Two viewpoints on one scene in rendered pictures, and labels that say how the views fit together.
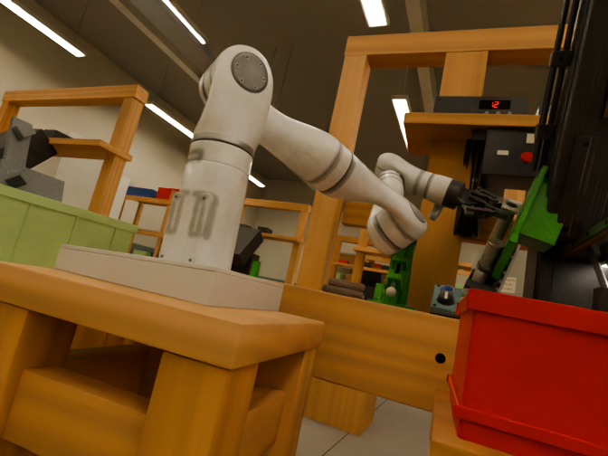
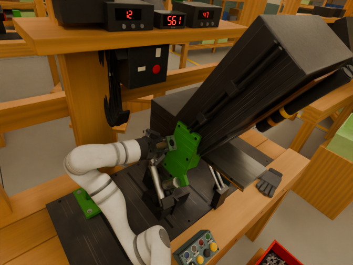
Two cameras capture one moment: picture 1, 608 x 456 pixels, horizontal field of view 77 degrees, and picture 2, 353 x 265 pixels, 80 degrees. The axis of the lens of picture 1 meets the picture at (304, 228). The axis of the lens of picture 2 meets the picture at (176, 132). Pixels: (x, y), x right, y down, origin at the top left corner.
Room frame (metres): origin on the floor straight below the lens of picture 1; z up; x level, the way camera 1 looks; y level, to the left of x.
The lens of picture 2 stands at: (0.63, 0.07, 1.69)
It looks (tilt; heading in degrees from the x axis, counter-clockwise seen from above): 36 degrees down; 293
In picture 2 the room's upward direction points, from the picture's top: 8 degrees clockwise
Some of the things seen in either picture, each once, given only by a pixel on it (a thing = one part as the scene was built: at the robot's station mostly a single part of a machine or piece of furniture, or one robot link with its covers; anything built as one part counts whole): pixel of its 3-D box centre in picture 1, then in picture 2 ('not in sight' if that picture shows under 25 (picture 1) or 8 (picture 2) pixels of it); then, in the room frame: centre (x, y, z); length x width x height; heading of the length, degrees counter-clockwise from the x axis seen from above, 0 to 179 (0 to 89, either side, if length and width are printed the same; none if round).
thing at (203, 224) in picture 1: (210, 208); not in sight; (0.54, 0.14, 0.98); 0.09 x 0.09 x 0.17; 67
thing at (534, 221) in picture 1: (537, 216); (186, 149); (0.83, -0.52, 1.17); 0.13 x 0.12 x 0.20; 68
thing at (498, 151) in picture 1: (512, 159); (141, 61); (1.09, -0.58, 1.42); 0.17 x 0.12 x 0.15; 68
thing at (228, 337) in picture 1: (185, 311); not in sight; (0.54, 0.13, 0.83); 0.32 x 0.32 x 0.04; 71
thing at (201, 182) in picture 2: not in sight; (180, 179); (0.86, -0.61, 0.89); 1.10 x 0.42 x 0.02; 68
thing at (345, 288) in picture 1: (345, 289); not in sight; (0.77, -0.11, 0.91); 0.10 x 0.08 x 0.03; 168
